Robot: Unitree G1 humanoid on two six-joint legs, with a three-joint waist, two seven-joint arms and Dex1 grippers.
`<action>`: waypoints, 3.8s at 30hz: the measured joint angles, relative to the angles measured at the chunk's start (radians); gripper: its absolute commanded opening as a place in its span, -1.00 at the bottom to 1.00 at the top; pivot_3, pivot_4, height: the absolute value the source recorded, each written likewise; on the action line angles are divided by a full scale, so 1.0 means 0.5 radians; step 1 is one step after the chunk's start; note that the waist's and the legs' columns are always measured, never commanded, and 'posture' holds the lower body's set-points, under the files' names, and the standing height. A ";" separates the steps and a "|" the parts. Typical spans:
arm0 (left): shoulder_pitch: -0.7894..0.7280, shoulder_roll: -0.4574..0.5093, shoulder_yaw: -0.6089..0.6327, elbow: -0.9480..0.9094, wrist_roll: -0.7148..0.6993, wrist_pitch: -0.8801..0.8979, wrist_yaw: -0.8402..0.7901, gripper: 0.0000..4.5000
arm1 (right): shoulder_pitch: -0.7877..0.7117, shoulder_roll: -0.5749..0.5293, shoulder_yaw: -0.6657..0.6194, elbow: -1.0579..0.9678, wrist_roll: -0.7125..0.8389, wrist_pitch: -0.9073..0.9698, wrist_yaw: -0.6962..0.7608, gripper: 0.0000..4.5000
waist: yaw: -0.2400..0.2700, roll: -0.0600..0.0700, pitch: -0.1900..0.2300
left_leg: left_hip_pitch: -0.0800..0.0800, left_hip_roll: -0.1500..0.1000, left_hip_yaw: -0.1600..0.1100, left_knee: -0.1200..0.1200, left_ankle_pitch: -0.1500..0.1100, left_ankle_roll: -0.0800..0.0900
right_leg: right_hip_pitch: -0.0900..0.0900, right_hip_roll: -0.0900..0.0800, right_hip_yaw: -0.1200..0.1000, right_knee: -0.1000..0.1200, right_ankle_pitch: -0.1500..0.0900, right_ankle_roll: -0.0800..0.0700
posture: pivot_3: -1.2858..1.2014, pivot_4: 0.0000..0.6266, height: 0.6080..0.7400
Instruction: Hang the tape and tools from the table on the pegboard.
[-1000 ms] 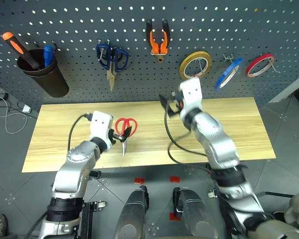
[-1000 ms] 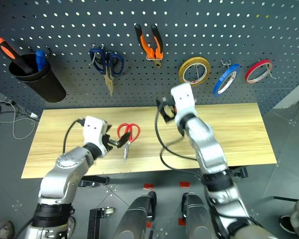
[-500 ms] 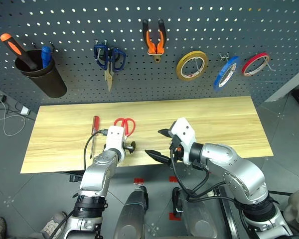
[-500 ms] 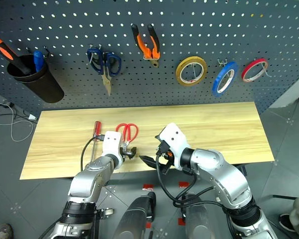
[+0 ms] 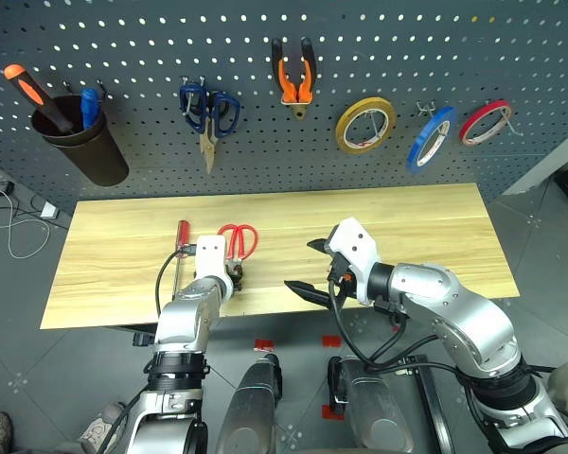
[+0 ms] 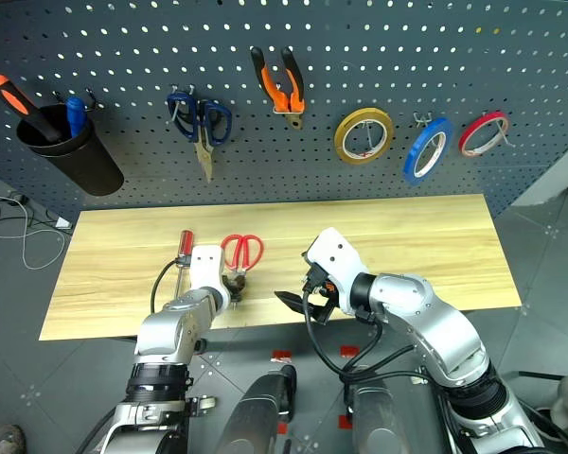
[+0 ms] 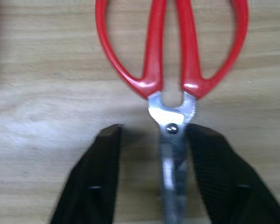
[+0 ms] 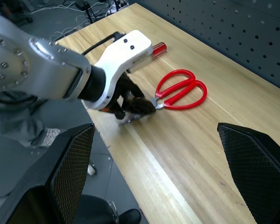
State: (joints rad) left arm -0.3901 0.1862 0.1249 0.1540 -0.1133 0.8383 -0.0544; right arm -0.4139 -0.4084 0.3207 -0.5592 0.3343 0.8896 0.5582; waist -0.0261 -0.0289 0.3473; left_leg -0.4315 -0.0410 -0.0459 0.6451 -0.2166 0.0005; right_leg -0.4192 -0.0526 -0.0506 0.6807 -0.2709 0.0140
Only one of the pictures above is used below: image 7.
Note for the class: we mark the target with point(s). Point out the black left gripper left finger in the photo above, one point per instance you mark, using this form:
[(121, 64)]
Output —
[(93, 177)]

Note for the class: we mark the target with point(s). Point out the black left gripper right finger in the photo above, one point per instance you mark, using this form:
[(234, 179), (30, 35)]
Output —
[(228, 182)]

